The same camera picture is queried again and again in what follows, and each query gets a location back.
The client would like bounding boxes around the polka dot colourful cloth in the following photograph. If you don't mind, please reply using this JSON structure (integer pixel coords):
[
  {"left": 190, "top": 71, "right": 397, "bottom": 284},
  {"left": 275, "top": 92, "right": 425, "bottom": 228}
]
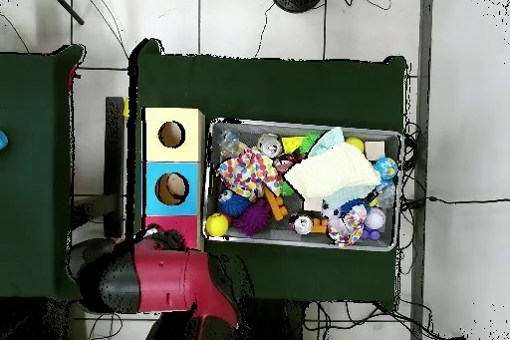
[
  {"left": 326, "top": 203, "right": 369, "bottom": 248},
  {"left": 216, "top": 147, "right": 283, "bottom": 198}
]

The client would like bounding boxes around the cream yellow cloth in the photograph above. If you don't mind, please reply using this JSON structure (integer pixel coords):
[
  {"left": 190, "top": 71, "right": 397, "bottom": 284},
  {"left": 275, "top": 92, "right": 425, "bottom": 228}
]
[{"left": 284, "top": 142, "right": 383, "bottom": 200}]

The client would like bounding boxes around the clear shallow mesh bin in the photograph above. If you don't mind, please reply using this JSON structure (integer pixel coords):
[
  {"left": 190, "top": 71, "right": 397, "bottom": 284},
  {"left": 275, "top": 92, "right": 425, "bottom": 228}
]
[{"left": 204, "top": 119, "right": 403, "bottom": 252}]

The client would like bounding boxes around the wooden box with three holes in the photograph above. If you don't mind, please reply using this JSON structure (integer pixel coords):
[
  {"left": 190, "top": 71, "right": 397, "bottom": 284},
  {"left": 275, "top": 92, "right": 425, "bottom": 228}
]
[{"left": 141, "top": 107, "right": 207, "bottom": 253}]

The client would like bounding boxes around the crushed silver can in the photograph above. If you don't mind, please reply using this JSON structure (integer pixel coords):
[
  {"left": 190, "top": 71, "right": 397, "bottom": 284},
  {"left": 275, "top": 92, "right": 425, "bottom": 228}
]
[{"left": 257, "top": 133, "right": 284, "bottom": 161}]

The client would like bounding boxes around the blue spiky ball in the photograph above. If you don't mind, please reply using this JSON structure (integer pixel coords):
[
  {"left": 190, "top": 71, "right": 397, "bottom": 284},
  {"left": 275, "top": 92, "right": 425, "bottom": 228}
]
[{"left": 218, "top": 189, "right": 250, "bottom": 218}]

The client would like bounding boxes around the purple spiky ball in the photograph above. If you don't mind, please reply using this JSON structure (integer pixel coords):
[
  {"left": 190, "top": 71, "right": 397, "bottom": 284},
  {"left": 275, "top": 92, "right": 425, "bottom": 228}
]
[{"left": 236, "top": 198, "right": 273, "bottom": 238}]

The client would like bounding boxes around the yellow smiley ball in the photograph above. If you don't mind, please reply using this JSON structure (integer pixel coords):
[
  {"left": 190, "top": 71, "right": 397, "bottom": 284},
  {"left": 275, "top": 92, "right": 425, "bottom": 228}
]
[{"left": 205, "top": 211, "right": 230, "bottom": 238}]

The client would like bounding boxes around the plain yellow ball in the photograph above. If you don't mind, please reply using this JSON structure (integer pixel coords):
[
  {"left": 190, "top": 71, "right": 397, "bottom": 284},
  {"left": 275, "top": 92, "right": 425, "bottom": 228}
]
[{"left": 345, "top": 137, "right": 367, "bottom": 154}]

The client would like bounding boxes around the pale wooden block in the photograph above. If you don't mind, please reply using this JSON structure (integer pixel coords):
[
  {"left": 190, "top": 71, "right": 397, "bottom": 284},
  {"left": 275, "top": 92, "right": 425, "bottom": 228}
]
[{"left": 364, "top": 141, "right": 387, "bottom": 162}]

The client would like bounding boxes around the white baseball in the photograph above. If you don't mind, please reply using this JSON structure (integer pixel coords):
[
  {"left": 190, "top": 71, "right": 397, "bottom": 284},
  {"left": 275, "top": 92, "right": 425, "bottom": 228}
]
[{"left": 364, "top": 207, "right": 387, "bottom": 232}]

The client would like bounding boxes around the blue globe ball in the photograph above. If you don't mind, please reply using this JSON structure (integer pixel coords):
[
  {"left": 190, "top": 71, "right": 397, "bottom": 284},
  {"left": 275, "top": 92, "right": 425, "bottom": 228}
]
[{"left": 374, "top": 156, "right": 399, "bottom": 181}]

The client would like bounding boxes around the side table with green cloth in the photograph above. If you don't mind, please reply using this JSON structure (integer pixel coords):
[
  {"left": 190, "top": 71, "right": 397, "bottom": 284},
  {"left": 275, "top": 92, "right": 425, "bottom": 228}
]
[{"left": 0, "top": 44, "right": 88, "bottom": 301}]

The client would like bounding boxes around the black rod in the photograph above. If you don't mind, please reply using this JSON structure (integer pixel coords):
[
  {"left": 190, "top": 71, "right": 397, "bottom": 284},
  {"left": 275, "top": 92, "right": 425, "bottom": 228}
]
[{"left": 41, "top": 0, "right": 85, "bottom": 26}]

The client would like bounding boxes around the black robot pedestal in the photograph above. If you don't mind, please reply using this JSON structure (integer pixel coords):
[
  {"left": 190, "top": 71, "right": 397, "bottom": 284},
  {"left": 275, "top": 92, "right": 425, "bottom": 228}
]
[{"left": 238, "top": 299, "right": 308, "bottom": 340}]

